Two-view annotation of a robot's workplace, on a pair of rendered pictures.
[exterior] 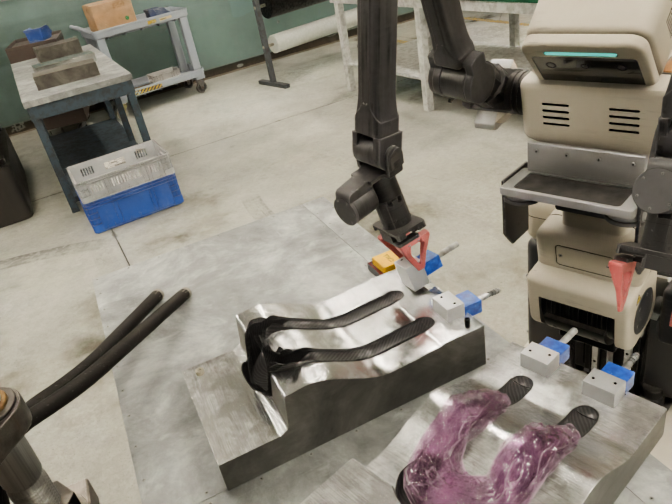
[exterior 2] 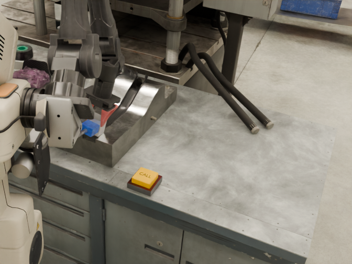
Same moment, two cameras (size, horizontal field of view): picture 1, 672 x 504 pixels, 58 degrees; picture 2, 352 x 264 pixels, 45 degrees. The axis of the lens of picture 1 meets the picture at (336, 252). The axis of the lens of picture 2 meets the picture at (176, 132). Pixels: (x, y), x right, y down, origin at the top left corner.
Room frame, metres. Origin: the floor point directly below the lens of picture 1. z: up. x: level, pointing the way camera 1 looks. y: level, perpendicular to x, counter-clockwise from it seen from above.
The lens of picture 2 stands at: (1.89, -0.81, 1.66)
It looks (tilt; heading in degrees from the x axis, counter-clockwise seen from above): 34 degrees down; 131
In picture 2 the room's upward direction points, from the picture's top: 5 degrees clockwise
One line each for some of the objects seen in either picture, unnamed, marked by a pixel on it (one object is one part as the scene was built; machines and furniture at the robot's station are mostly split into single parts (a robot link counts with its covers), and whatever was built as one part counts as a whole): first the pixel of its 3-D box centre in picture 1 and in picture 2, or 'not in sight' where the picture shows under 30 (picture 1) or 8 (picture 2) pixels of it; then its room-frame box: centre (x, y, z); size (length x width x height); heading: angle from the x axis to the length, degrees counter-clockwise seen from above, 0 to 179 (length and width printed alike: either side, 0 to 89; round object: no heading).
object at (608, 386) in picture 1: (618, 376); not in sight; (0.68, -0.40, 0.86); 0.13 x 0.05 x 0.05; 127
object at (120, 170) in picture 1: (120, 170); not in sight; (3.82, 1.28, 0.28); 0.61 x 0.41 x 0.15; 113
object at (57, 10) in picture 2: not in sight; (104, 12); (0.08, 0.62, 0.87); 0.50 x 0.27 x 0.17; 110
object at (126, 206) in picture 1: (129, 194); not in sight; (3.82, 1.28, 0.11); 0.61 x 0.41 x 0.22; 113
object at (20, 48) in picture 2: not in sight; (22, 52); (0.40, -0.05, 0.93); 0.08 x 0.08 x 0.04
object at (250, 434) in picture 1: (328, 352); (117, 103); (0.86, 0.05, 0.87); 0.50 x 0.26 x 0.14; 110
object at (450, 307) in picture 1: (470, 302); not in sight; (0.90, -0.23, 0.89); 0.13 x 0.05 x 0.05; 109
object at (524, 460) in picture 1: (486, 445); (21, 81); (0.56, -0.15, 0.90); 0.26 x 0.18 x 0.08; 127
